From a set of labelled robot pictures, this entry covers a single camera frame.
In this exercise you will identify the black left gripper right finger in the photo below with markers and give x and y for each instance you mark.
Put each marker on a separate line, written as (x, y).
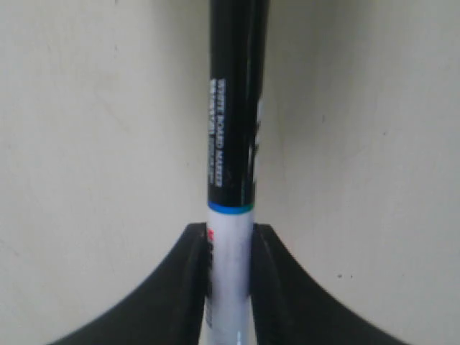
(290, 307)

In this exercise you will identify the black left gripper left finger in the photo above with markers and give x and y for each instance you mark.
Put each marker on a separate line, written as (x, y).
(166, 308)

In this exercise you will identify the black and white whiteboard marker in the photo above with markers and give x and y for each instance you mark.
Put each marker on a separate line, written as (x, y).
(238, 31)

